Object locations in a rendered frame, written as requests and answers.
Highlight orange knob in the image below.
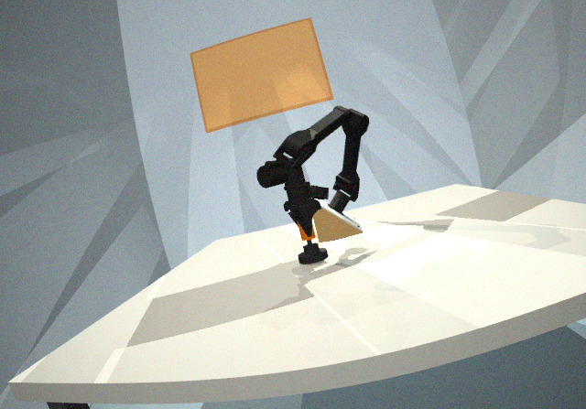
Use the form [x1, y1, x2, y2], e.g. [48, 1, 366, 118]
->
[298, 223, 316, 241]

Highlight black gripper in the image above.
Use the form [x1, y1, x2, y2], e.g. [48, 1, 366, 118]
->
[284, 178, 321, 237]

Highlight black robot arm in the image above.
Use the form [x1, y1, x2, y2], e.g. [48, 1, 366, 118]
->
[256, 106, 369, 216]

